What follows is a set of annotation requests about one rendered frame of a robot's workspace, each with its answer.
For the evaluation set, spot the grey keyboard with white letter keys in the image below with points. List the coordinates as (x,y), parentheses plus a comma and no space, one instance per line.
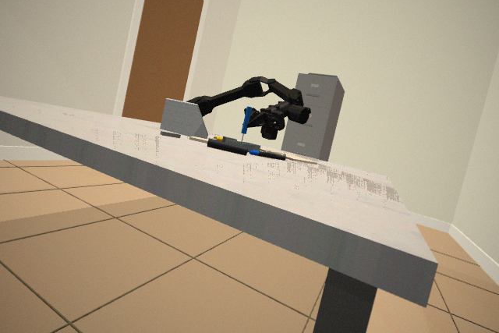
(251,146)

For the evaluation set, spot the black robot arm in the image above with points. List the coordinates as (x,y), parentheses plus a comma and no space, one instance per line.
(292,105)

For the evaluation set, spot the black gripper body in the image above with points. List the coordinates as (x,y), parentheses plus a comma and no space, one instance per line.
(275,114)

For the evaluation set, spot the blue stylus with grey tip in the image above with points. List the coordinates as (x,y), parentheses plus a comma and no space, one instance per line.
(246,120)

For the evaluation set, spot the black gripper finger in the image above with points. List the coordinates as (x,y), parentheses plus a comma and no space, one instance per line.
(260,120)
(253,115)

